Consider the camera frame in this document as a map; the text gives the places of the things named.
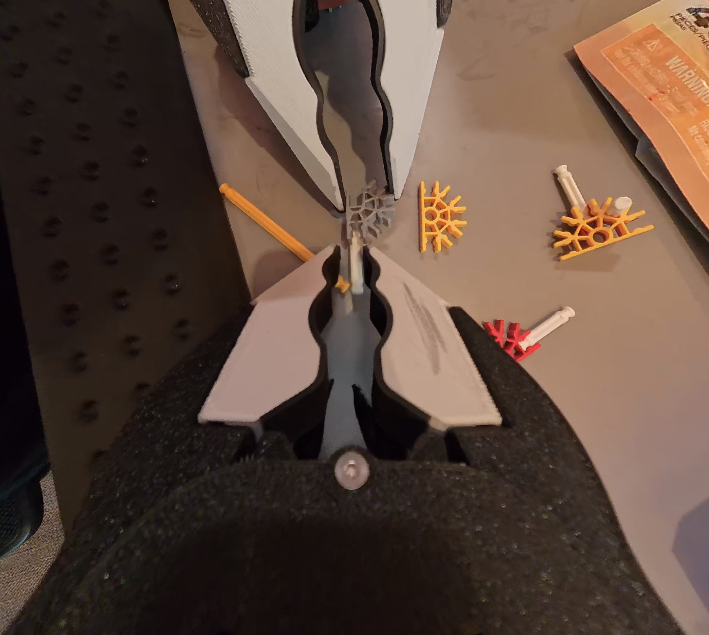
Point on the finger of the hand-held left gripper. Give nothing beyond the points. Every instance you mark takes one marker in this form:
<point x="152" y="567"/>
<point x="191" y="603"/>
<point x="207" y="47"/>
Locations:
<point x="410" y="36"/>
<point x="260" y="9"/>

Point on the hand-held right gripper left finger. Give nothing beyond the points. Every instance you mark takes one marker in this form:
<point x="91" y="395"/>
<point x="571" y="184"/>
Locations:
<point x="260" y="358"/>

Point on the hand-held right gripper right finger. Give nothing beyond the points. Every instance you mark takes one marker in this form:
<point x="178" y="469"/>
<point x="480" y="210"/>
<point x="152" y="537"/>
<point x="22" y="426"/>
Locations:
<point x="437" y="363"/>

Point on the red fan connector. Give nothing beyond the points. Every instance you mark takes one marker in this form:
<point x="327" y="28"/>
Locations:
<point x="509" y="336"/>

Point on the grey snowflake connector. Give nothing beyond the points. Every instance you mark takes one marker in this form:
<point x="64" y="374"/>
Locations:
<point x="371" y="214"/>

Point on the long yellow rod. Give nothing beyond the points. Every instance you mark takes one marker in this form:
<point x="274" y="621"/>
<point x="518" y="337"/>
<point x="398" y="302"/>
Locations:
<point x="260" y="219"/>

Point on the yellow fan connector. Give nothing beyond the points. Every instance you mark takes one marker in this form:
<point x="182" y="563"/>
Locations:
<point x="424" y="219"/>
<point x="609" y="241"/>

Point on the black perforated panel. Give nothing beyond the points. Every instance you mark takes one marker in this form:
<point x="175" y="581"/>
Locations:
<point x="111" y="203"/>

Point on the orange toy set bag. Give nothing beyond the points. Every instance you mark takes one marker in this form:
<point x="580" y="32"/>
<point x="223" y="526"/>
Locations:
<point x="653" y="103"/>

